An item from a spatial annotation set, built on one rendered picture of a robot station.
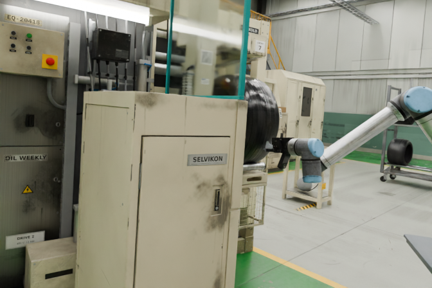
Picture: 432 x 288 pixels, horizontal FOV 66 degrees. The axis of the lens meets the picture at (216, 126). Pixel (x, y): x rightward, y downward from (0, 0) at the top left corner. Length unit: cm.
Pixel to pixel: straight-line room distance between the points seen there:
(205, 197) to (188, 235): 13
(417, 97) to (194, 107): 104
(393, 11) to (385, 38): 93
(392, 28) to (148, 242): 1323
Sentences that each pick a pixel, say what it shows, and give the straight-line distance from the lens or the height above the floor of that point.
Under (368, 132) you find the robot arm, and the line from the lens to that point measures 180.
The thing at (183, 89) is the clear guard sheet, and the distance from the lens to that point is 142.
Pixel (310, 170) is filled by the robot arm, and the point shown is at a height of 97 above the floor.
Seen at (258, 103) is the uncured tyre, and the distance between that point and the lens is 184.
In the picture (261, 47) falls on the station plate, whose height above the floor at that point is 170.
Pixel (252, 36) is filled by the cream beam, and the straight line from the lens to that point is 242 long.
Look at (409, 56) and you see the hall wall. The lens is 1345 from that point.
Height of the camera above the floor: 123
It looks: 3 degrees down
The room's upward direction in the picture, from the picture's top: 4 degrees clockwise
